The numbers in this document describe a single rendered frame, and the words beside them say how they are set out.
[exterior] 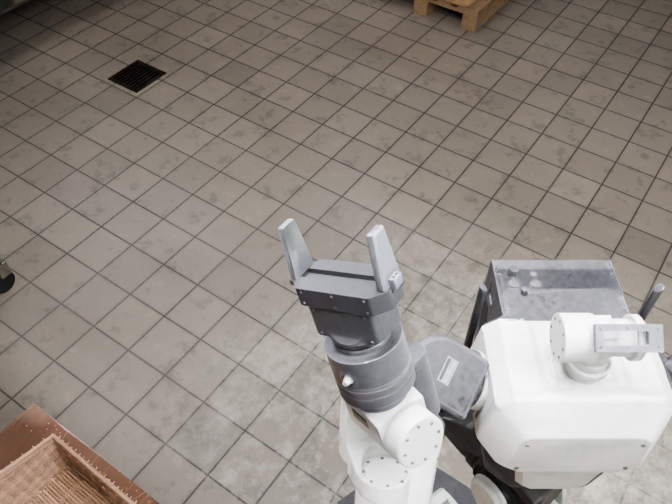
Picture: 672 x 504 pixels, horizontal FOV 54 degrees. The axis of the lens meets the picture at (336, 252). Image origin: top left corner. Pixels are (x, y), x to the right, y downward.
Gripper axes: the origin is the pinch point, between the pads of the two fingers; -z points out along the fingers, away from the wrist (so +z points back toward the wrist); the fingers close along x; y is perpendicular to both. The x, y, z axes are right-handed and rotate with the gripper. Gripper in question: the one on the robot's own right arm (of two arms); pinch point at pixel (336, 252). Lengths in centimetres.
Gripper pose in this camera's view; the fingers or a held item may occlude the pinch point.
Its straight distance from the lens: 65.8
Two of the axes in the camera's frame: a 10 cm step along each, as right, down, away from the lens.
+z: 2.6, 8.3, 4.9
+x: 8.1, 0.8, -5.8
